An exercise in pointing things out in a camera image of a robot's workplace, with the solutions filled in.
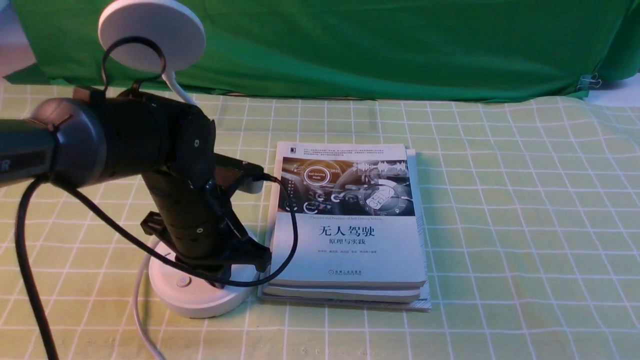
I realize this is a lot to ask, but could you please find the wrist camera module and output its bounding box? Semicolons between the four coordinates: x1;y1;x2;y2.
214;153;274;196

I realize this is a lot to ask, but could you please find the middle white book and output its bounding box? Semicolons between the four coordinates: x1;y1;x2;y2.
262;266;428;303

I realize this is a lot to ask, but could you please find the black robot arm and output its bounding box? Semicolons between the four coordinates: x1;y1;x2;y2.
0;87;272;288

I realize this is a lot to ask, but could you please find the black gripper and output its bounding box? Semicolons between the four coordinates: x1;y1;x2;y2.
140;200;271;289

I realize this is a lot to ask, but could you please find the silver binder clip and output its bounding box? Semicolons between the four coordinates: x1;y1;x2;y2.
576;73;602;92

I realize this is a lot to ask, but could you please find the green checkered tablecloth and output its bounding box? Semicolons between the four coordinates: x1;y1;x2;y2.
0;95;640;360

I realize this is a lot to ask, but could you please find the white desk lamp with base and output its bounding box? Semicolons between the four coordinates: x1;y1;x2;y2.
98;0;259;319

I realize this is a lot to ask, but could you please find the green backdrop cloth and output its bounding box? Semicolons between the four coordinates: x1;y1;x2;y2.
7;0;639;103

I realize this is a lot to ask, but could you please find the top white self-driving book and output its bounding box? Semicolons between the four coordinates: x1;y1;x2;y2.
268;141;428;289

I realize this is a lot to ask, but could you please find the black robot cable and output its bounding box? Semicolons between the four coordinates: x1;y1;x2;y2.
14;36;299;360

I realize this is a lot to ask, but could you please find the bottom thin book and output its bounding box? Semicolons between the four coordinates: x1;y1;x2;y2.
258;148;433;312

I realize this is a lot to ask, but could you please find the white lamp power cord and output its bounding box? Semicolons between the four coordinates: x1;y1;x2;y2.
132;239;167;360

